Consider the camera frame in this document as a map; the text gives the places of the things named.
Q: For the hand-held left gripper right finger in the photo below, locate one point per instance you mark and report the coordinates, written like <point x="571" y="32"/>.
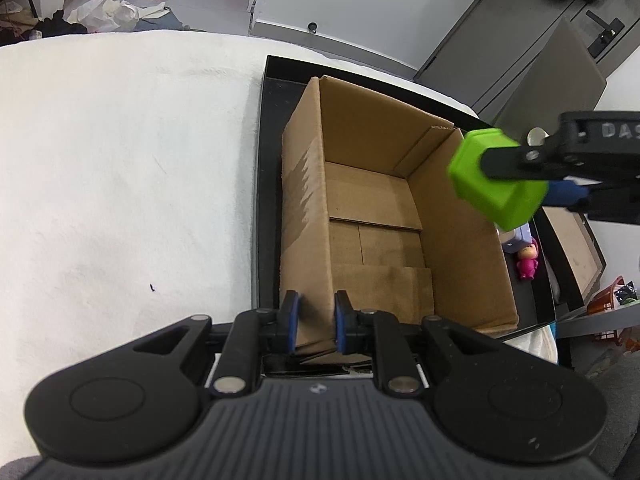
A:
<point x="342" y="321"/>

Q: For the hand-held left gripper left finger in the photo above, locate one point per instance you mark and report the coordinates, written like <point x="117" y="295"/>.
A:
<point x="290" y="321"/>

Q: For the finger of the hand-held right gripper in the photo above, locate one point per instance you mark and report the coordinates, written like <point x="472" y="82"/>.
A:
<point x="510" y="162"/>
<point x="565" y="194"/>

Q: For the green hexagonal block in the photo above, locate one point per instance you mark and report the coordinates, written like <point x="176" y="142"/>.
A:
<point x="500" y="200"/>

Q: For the purple toy block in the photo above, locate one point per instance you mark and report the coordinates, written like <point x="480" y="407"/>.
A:
<point x="515" y="237"/>

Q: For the pink toy figure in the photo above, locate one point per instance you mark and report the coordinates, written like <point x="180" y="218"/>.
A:
<point x="527" y="260"/>

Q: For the brown cardboard box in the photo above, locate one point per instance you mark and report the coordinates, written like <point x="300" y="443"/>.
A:
<point x="450" y="240"/>

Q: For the black tray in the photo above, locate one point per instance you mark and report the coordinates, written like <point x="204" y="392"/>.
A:
<point x="270" y="160"/>

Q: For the white cup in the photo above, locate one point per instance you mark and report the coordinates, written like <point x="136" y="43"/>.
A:
<point x="537" y="136"/>

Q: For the black box lid brown inside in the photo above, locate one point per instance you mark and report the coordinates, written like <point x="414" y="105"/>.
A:
<point x="570" y="240"/>

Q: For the grey chair back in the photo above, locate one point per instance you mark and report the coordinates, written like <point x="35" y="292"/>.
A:
<point x="555" y="80"/>

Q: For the orange plastic basket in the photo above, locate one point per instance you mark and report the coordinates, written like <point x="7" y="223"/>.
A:
<point x="605" y="300"/>

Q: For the white panel with black knob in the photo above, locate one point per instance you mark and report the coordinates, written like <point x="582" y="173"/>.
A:
<point x="360" y="5"/>

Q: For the blue denim cloth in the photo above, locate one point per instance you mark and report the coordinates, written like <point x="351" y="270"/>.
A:
<point x="165" y="21"/>

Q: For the white plastic bag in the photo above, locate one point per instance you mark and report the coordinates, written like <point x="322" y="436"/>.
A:
<point x="105" y="12"/>

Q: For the dark clothes pile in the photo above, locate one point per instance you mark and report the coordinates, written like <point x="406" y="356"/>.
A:
<point x="60" y="26"/>

